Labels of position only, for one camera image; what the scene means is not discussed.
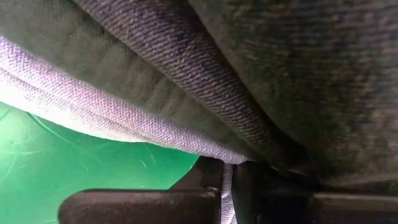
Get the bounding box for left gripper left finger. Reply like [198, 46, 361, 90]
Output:
[58, 155, 224, 224]

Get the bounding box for light blue denim jeans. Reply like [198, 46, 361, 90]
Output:
[0, 36, 249, 224]

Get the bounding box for dark denim garment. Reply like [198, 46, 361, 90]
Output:
[73, 0, 398, 195]

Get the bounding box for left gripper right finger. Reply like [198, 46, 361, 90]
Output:
[231, 161, 398, 224]

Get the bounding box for green table mat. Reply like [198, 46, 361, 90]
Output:
[0, 101, 200, 224]

